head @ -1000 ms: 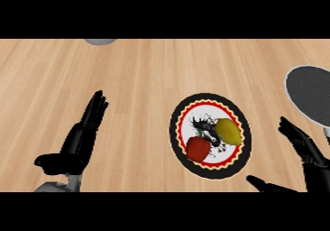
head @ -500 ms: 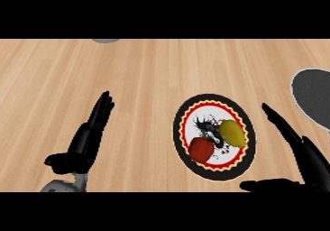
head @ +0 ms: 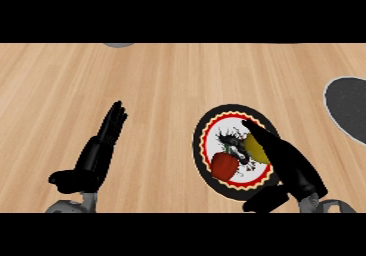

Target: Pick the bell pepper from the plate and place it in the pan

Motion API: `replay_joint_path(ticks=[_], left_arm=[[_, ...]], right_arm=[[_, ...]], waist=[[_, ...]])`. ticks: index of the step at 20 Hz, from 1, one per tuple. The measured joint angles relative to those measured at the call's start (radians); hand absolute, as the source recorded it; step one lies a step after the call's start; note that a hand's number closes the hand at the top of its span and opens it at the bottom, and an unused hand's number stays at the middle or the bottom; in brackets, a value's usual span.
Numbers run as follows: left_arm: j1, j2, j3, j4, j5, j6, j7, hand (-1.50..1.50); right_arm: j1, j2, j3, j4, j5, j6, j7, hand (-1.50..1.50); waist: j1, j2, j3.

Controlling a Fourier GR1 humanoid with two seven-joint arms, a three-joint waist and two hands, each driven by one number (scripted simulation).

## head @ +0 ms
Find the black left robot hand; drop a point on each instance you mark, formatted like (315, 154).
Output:
(95, 160)

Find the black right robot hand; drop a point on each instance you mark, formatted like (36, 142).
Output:
(290, 166)

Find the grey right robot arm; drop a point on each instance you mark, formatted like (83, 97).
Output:
(327, 205)

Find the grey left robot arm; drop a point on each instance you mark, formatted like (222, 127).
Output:
(76, 205)

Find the red and yellow bell pepper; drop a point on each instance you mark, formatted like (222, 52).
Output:
(225, 165)

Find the black rimmed patterned plate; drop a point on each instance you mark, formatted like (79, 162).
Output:
(210, 140)

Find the dark grey pan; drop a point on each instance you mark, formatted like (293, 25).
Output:
(350, 106)

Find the grey round object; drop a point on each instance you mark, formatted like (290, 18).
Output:
(119, 44)

